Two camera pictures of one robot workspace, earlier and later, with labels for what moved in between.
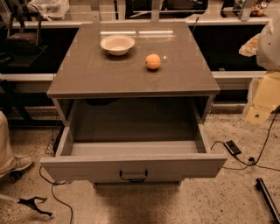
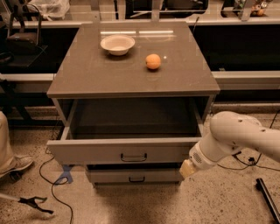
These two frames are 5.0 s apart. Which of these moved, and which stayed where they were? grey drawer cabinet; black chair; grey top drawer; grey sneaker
Moved: grey top drawer
Stayed: grey drawer cabinet; black chair; grey sneaker
